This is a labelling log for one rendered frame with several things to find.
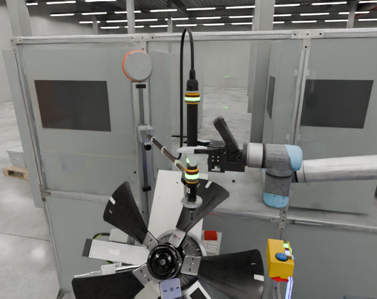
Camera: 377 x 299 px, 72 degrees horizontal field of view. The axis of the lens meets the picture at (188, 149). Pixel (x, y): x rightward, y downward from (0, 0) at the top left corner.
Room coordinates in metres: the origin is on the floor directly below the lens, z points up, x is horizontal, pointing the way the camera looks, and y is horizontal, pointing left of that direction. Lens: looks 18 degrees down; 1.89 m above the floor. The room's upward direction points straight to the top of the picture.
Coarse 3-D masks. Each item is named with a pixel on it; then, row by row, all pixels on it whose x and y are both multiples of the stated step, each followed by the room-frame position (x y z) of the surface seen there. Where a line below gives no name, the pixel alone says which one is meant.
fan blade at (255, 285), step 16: (208, 256) 0.82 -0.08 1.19; (224, 256) 0.81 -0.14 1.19; (240, 256) 0.80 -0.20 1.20; (256, 256) 0.79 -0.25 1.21; (208, 272) 0.74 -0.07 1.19; (224, 272) 0.73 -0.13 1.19; (240, 272) 0.73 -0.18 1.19; (256, 272) 0.73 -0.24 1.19; (224, 288) 0.68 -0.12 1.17; (240, 288) 0.68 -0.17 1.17; (256, 288) 0.68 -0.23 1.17
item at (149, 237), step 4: (148, 232) 0.85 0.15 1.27; (148, 236) 0.85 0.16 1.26; (144, 240) 0.87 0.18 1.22; (148, 240) 0.85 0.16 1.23; (152, 240) 0.84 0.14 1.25; (144, 244) 0.87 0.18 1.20; (152, 244) 0.84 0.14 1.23; (156, 244) 0.82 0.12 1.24; (148, 248) 0.86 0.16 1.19; (152, 248) 0.84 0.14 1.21
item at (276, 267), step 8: (272, 240) 1.06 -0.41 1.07; (280, 240) 1.06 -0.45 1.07; (272, 248) 1.01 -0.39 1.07; (280, 248) 1.01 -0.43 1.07; (272, 256) 0.95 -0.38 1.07; (272, 264) 0.92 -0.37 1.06; (280, 264) 0.91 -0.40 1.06; (288, 264) 0.91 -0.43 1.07; (272, 272) 0.92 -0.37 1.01; (280, 272) 0.91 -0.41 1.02; (288, 272) 0.91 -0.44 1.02
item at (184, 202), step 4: (184, 172) 0.81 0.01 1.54; (184, 176) 0.80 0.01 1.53; (184, 180) 0.79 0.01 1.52; (184, 184) 0.79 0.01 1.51; (184, 188) 0.80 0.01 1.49; (184, 192) 0.80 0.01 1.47; (184, 196) 0.80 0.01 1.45; (184, 200) 0.78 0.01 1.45; (196, 200) 0.78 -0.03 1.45; (200, 200) 0.78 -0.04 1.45; (184, 204) 0.75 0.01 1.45; (188, 204) 0.75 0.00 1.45; (192, 204) 0.75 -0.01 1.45; (196, 204) 0.75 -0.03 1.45; (200, 204) 0.76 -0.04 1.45
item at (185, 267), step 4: (188, 256) 0.82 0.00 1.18; (192, 256) 0.82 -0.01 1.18; (184, 260) 0.80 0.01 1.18; (188, 260) 0.80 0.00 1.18; (192, 260) 0.80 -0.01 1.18; (196, 260) 0.80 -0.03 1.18; (184, 264) 0.78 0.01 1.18; (188, 264) 0.78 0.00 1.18; (196, 264) 0.78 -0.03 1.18; (184, 268) 0.76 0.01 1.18; (188, 268) 0.76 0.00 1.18; (192, 268) 0.76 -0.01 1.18; (196, 268) 0.76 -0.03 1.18; (184, 272) 0.74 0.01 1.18; (188, 272) 0.74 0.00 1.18; (192, 272) 0.74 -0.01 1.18; (196, 272) 0.74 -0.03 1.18
